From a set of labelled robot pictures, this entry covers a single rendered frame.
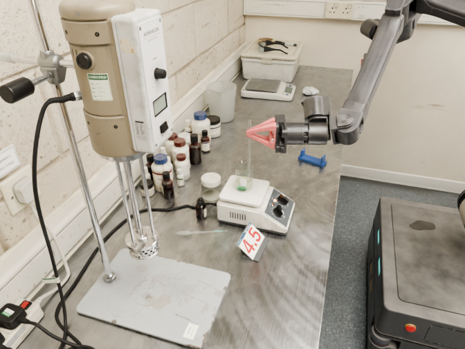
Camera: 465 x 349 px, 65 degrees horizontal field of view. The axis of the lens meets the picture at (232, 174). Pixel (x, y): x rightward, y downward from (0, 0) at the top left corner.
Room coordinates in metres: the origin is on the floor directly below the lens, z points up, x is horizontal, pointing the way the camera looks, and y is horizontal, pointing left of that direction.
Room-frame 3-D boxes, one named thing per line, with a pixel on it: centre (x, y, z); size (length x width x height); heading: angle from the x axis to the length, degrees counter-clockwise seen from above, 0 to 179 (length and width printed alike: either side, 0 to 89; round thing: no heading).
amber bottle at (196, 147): (1.13, 0.13, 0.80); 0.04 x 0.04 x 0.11
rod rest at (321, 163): (1.13, -0.29, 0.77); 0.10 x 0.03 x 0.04; 53
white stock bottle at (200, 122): (1.27, 0.12, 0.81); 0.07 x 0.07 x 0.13
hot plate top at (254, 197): (0.84, -0.03, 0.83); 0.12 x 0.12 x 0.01; 72
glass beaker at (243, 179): (0.85, -0.03, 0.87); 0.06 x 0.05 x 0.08; 21
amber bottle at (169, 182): (0.92, 0.20, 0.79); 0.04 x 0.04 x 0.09
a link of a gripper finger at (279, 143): (0.83, -0.08, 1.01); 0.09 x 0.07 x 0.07; 88
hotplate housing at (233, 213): (0.83, -0.06, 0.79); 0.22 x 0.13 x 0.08; 72
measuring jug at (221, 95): (1.52, 0.04, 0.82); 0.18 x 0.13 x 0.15; 177
